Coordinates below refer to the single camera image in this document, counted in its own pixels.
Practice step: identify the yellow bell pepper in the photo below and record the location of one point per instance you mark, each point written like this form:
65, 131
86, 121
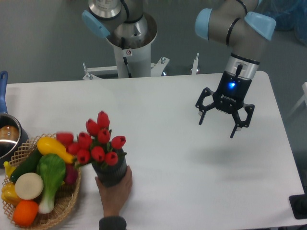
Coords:
9, 194

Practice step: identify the purple red onion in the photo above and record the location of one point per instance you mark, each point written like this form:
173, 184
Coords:
71, 174

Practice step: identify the black device at table edge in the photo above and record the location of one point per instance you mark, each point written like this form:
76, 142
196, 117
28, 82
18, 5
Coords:
299, 206

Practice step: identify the yellow squash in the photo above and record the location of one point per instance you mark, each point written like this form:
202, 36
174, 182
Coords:
48, 145

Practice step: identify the orange fruit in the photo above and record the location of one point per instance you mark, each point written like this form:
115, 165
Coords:
25, 213

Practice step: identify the dark green cucumber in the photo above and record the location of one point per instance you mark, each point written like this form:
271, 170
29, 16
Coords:
27, 166

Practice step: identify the dark grey ribbed vase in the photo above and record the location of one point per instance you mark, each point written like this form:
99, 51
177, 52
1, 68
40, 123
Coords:
111, 175

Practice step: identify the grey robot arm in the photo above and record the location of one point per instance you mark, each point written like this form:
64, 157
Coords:
235, 24

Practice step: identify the blue handled saucepan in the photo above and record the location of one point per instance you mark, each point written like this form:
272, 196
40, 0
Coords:
12, 134

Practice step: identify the red tulip bouquet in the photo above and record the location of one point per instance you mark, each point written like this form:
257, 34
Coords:
95, 145

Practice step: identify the green bok choy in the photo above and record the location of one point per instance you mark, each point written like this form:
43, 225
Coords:
51, 169

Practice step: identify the woven wicker basket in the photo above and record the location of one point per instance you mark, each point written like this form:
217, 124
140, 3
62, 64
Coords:
65, 198

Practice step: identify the person's hand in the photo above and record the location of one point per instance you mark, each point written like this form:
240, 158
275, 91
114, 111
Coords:
114, 198

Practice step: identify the white frame at right edge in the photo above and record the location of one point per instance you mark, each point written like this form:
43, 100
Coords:
300, 105

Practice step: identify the blue plastic bag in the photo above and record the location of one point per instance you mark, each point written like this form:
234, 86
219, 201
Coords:
289, 15

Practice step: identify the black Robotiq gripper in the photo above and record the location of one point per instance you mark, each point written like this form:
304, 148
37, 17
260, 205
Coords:
231, 95

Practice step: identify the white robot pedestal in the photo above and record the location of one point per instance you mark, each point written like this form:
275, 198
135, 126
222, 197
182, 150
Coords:
132, 45

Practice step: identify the grey sleeved forearm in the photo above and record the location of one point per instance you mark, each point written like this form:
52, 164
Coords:
112, 223

